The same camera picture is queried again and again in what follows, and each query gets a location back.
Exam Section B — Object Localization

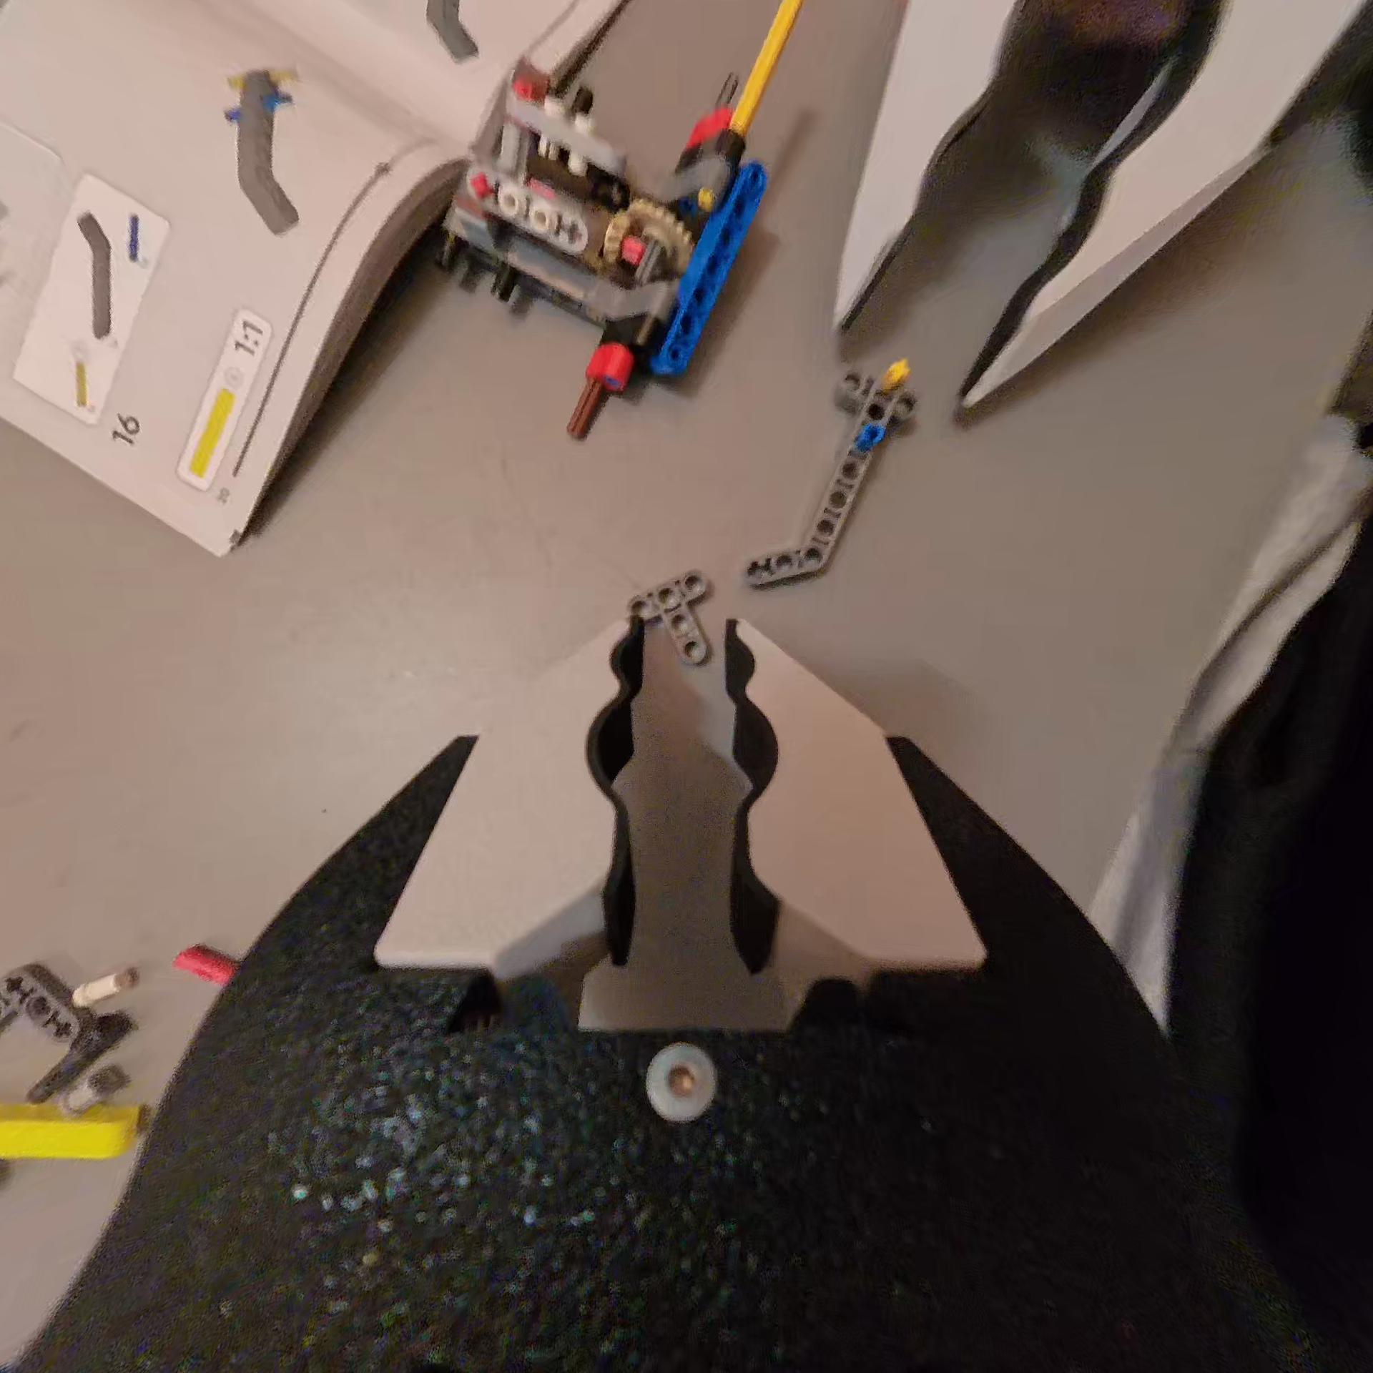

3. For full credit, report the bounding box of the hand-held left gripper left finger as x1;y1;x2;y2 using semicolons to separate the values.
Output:
373;616;649;982

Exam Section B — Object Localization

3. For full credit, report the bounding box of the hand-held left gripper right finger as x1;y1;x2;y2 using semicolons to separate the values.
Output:
726;617;989;975

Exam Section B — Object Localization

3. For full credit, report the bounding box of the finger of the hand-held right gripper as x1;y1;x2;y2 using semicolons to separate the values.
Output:
836;0;1107;331
958;0;1373;411

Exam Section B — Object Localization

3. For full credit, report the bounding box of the grey angled lego beam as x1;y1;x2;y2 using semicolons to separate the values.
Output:
744;359;921;591

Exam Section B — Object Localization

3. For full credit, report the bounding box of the grey T-shaped lego beam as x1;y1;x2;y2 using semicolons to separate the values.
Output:
625;570;715;668

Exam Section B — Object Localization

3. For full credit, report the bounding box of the multicoloured lego technic assembly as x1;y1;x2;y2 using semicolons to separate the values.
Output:
435;0;806;441

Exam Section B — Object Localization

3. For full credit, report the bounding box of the black lego connector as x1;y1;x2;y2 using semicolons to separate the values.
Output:
27;1011;138;1106

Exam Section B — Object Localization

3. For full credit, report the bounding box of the grey lego connector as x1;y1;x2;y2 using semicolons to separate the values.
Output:
0;962;97;1039

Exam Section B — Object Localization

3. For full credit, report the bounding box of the yellow lego beam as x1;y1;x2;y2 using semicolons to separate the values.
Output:
0;1103;149;1162

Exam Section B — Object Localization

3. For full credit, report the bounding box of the lego instruction booklet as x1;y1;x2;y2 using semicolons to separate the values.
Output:
0;0;630;557

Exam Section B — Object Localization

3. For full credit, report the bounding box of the person's black clothing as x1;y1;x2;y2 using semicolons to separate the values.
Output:
1168;536;1373;1373

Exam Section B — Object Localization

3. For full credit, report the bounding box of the pale cloth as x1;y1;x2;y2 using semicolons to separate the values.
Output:
1089;416;1373;1031

